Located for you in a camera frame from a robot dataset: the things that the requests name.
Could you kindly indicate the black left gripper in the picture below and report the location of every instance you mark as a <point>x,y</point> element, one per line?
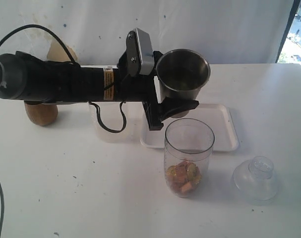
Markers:
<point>141,88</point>

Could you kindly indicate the stainless steel cup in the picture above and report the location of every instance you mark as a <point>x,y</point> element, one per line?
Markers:
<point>182,73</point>

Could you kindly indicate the gold coin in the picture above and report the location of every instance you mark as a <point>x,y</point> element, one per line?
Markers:
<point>193,174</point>
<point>171,172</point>

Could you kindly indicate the brown wooden cup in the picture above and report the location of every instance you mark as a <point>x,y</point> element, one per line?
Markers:
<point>41,114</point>

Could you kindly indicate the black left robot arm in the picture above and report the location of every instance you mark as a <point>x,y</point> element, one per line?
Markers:
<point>27,78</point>

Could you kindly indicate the clear plastic shaker body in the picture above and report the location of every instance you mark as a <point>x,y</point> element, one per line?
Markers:
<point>189,140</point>

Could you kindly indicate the clear plastic shaker lid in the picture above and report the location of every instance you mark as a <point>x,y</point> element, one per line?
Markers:
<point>255,181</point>

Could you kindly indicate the translucent plastic deli container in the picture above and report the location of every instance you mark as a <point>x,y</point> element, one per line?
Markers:
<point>112,119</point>

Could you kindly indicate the white plastic tray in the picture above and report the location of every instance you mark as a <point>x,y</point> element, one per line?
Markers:
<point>217,116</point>

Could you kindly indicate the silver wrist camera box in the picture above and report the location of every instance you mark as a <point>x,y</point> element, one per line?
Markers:
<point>139,52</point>

